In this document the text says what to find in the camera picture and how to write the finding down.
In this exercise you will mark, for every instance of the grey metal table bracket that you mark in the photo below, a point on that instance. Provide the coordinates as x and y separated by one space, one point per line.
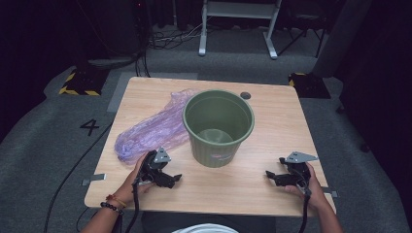
332 193
95 178

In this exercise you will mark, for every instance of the person's right hand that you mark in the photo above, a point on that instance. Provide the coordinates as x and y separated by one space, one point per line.
315 194

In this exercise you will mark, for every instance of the black equipment stand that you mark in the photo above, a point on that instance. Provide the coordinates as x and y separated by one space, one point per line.
113 32

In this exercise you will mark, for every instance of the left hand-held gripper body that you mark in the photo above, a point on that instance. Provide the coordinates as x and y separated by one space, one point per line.
152 168

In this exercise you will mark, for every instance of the grey pillar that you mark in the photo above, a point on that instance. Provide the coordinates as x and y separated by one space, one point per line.
340 39

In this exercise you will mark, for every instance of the black folding stand legs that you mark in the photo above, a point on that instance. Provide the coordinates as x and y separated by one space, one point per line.
304 32

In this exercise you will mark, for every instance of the green plastic bin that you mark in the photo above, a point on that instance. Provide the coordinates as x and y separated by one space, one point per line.
223 155

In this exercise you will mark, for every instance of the dark round table grommet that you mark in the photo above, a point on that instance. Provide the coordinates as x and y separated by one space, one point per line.
245 95

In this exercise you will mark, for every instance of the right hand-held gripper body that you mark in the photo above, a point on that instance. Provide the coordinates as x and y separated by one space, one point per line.
298 174

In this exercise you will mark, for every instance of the person's left hand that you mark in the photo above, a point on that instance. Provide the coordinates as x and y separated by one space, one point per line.
128 189

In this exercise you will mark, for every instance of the white desk frame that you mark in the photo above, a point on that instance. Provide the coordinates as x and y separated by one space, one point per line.
239 9

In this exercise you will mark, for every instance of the purple plastic trash bag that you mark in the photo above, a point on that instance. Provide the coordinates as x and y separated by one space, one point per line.
152 132

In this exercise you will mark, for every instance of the black yellow striped base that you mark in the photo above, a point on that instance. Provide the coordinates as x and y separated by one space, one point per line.
311 85
84 82

